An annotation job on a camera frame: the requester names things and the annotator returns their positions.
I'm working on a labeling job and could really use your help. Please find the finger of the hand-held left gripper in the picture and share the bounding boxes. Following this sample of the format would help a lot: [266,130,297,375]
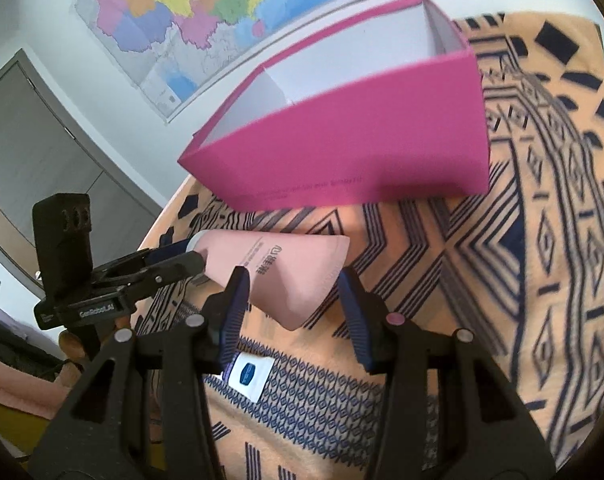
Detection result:
[101,250,209,302]
[93,240,193,282]

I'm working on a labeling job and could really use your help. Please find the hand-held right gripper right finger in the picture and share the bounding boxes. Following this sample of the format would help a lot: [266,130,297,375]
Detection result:
[336,266,555,480]

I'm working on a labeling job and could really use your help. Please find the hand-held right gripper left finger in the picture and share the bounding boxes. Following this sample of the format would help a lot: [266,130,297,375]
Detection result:
[29,266,253,480]

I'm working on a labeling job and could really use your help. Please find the pink cosmetic tube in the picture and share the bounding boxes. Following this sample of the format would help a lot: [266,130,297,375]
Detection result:
[187,230,352,332]

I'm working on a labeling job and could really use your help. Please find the magenta cardboard box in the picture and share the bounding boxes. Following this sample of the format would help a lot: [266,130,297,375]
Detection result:
[177,0,492,211]

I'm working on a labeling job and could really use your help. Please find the person's left forearm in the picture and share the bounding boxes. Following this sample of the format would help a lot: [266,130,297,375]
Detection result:
[0,352,65,418]

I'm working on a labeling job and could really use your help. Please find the person's left hand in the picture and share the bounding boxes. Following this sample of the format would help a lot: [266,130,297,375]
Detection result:
[57,331,90,386]

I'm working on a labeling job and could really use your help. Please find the small white tube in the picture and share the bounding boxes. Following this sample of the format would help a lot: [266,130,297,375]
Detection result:
[221,350,275,403]

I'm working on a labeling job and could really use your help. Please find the dark cloth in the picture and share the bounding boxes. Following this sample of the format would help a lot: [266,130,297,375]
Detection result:
[0,300,63,376]

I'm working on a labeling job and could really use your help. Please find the grey wardrobe door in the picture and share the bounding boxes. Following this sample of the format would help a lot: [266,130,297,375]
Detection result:
[0,47,163,301]

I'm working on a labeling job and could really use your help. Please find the orange patterned blanket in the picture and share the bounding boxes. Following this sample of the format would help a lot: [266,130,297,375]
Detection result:
[132,10,604,480]

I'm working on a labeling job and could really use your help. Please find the colourful wall map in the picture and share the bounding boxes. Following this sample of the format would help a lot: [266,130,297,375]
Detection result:
[74,0,513,123]

